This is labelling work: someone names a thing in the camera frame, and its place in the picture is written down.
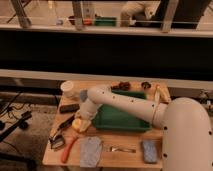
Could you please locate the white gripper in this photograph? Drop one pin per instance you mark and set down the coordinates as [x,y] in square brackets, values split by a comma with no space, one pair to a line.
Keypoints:
[88,110]

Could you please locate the red yellow apple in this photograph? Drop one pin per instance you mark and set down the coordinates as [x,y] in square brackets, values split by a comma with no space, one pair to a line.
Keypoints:
[76,124]

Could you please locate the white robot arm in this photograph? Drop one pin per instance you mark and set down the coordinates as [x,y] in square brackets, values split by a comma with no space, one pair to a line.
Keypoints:
[187,143]

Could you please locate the blue translucent cup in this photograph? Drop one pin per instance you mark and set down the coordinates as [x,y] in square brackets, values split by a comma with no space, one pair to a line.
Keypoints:
[83,95]

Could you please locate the white plastic cup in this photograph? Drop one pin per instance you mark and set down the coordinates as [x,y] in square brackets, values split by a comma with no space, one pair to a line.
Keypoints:
[68,89]

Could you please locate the black rectangular block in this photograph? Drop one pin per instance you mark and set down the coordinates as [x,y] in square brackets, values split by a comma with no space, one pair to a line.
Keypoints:
[69,108]

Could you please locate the green plastic tray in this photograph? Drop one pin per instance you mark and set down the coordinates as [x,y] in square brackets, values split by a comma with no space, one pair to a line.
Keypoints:
[111,118]

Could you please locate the metal peeler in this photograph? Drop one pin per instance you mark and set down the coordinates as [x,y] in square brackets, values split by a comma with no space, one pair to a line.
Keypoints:
[57,141]

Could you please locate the grey blue cloth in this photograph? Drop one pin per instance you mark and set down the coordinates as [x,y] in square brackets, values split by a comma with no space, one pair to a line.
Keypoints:
[90,152]

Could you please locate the orange carrot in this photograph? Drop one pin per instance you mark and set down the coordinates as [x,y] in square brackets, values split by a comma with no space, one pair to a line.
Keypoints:
[66,151]

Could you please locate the silver fork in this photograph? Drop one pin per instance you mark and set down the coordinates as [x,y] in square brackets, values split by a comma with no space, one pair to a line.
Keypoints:
[118,149]

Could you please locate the blue sponge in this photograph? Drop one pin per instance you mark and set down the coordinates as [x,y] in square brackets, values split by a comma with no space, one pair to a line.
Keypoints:
[149,151]

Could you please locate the black handled knife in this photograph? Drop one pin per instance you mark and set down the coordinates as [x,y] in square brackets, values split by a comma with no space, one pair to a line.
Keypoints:
[66,123]

